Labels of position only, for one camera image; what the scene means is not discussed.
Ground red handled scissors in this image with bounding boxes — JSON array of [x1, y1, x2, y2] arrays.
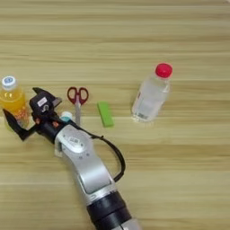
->
[[66, 86, 90, 127]]

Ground green rectangular block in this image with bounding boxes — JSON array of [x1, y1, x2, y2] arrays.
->
[[96, 101, 116, 128]]

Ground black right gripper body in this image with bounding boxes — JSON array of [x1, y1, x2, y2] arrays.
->
[[33, 113, 72, 145]]

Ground clear bottle with red cap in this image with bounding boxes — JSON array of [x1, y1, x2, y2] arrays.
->
[[130, 62, 173, 123]]

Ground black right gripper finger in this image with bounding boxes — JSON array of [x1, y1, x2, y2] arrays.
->
[[31, 86, 63, 109], [2, 108, 40, 142]]

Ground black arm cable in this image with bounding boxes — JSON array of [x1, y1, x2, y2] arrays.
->
[[89, 134, 127, 183]]

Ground teal and white glue stick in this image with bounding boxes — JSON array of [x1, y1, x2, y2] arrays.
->
[[53, 111, 74, 158]]

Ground orange juice bottle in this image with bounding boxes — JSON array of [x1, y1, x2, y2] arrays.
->
[[0, 75, 31, 131]]

